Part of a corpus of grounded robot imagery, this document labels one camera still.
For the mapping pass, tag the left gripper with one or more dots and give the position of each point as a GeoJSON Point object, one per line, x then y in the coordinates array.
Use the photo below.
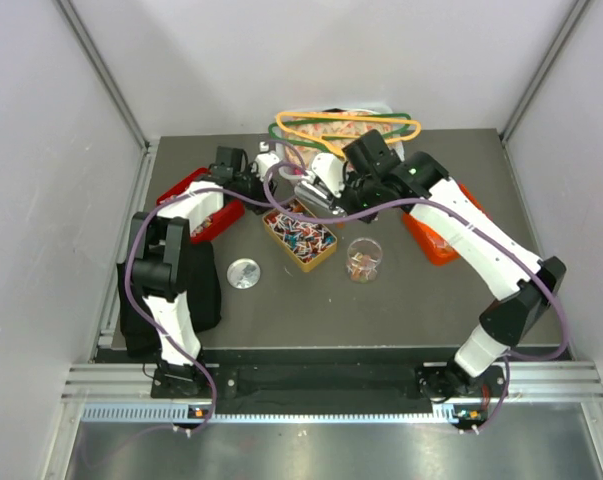
{"type": "Point", "coordinates": [261, 189]}

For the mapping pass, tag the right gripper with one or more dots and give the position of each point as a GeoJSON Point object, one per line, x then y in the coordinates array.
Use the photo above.
{"type": "Point", "coordinates": [342, 202]}

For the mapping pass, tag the silver metal scoop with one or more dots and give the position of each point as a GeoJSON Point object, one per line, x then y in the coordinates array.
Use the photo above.
{"type": "Point", "coordinates": [310, 194]}

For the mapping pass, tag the clear glass jar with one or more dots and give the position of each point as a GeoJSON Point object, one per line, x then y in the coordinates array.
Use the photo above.
{"type": "Point", "coordinates": [364, 256]}

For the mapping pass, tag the gold candy tin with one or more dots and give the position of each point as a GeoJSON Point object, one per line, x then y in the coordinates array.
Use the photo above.
{"type": "Point", "coordinates": [307, 244]}

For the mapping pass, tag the orange candy tray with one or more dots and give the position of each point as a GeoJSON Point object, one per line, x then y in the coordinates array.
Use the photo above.
{"type": "Point", "coordinates": [434, 247]}

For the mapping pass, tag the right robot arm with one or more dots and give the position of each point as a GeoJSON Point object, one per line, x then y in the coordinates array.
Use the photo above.
{"type": "Point", "coordinates": [523, 285]}

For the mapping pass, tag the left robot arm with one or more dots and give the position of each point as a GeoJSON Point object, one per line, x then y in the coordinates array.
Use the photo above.
{"type": "Point", "coordinates": [170, 279]}

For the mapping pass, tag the red candy tray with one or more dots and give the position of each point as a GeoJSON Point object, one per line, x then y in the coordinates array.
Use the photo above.
{"type": "Point", "coordinates": [212, 225]}

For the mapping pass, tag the floral fabric item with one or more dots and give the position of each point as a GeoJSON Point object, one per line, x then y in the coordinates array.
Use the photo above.
{"type": "Point", "coordinates": [303, 133]}

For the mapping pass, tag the white plastic basket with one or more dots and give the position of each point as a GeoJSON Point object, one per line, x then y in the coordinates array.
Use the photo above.
{"type": "Point", "coordinates": [301, 160]}

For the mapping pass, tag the yellow clothes hanger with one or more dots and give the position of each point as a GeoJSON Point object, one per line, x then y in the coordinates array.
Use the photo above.
{"type": "Point", "coordinates": [405, 128]}

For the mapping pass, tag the green clothes hanger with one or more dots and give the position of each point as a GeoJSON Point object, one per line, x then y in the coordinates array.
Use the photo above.
{"type": "Point", "coordinates": [306, 127]}

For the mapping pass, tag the silver jar lid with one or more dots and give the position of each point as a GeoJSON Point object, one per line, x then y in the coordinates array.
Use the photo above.
{"type": "Point", "coordinates": [243, 273]}

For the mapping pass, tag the black cloth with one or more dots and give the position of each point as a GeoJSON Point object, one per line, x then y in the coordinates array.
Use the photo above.
{"type": "Point", "coordinates": [203, 299]}

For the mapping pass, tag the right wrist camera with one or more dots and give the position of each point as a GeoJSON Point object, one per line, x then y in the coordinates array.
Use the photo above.
{"type": "Point", "coordinates": [329, 169]}

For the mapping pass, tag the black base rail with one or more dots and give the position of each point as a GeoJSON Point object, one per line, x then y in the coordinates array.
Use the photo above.
{"type": "Point", "coordinates": [321, 381]}

